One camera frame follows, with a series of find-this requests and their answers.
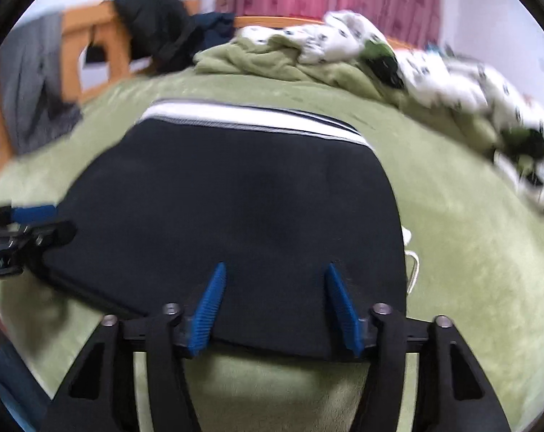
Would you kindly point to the teal cloth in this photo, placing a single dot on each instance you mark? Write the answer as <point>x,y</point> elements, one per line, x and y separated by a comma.
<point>434,48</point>

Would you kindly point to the black pants with white stripe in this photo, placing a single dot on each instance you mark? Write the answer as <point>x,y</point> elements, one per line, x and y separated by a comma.
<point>236,216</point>

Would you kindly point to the crumpled green fleece blanket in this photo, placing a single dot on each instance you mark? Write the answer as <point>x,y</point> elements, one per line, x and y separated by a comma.
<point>254,60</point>

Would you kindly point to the wooden bed frame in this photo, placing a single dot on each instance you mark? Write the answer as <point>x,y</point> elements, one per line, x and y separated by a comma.
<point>114,49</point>

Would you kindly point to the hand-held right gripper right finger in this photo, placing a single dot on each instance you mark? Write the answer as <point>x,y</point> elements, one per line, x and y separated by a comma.
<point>341,310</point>

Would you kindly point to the white quilt with black flowers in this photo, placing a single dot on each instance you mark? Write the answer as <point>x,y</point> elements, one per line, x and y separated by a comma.
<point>456,81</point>

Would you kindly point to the grey garment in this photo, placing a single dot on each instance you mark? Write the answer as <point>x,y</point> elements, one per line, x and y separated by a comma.
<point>33,85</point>

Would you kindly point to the navy blue garment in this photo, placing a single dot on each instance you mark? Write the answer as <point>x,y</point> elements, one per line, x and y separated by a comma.
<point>213,24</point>

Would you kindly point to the person's blue jeans leg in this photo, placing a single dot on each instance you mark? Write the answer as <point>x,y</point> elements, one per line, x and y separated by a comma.
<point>6,378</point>

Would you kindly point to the black jacket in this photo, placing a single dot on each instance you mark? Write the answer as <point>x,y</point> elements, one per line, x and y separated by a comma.
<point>159,31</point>

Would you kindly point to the green fleece bed sheet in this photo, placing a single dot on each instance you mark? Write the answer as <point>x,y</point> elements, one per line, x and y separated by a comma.
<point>456,279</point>

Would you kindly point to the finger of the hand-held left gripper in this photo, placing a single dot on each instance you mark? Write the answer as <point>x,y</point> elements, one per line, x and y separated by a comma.
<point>51,234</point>
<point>33,213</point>

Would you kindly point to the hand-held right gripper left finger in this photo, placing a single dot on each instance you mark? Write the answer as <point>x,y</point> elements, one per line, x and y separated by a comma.
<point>206,310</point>

